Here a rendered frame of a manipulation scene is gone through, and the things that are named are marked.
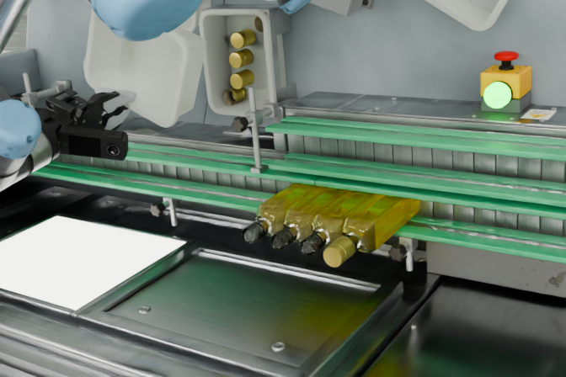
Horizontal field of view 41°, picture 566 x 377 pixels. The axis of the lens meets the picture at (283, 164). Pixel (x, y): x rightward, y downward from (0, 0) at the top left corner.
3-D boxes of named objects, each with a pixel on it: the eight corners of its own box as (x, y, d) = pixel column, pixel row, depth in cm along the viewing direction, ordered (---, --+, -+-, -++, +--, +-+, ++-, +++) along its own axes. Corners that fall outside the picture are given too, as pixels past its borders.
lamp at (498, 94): (487, 105, 133) (481, 109, 131) (487, 80, 132) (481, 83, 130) (512, 107, 131) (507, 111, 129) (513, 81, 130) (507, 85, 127)
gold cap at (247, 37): (241, 29, 163) (228, 32, 160) (254, 28, 161) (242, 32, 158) (242, 45, 164) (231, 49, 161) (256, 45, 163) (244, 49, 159)
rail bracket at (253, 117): (272, 159, 155) (236, 179, 145) (264, 78, 150) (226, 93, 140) (285, 161, 154) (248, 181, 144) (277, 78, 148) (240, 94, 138)
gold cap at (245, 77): (240, 68, 167) (228, 72, 163) (253, 69, 165) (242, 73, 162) (242, 84, 168) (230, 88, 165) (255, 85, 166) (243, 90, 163)
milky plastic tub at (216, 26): (232, 103, 173) (208, 114, 166) (221, 3, 166) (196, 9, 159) (297, 108, 164) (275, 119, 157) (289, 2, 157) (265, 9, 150)
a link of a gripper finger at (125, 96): (115, 71, 141) (77, 91, 135) (139, 82, 138) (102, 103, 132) (116, 86, 143) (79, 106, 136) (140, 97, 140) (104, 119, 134)
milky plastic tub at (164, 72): (127, -12, 142) (93, -7, 135) (221, 34, 133) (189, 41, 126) (114, 73, 150) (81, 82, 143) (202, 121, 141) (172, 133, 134)
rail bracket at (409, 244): (416, 250, 144) (386, 281, 134) (415, 217, 142) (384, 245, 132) (436, 254, 142) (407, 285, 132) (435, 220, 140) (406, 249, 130)
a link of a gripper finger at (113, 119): (116, 88, 143) (79, 107, 136) (140, 99, 141) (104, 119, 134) (117, 103, 145) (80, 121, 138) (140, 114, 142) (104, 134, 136)
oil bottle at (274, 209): (313, 196, 153) (253, 237, 136) (311, 170, 151) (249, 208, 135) (338, 200, 150) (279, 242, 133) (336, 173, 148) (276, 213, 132)
